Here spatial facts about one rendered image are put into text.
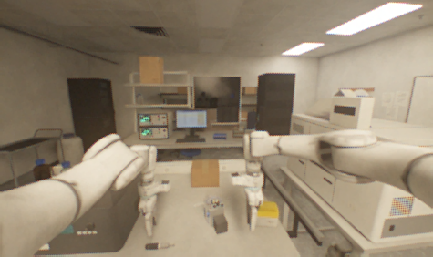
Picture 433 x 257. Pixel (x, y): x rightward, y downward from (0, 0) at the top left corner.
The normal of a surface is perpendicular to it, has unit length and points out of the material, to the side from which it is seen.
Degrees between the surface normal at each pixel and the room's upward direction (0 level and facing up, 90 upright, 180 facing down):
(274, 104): 90
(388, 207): 90
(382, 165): 90
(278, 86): 90
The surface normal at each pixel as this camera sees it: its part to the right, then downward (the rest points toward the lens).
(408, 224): 0.08, 0.18
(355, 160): -0.93, 0.16
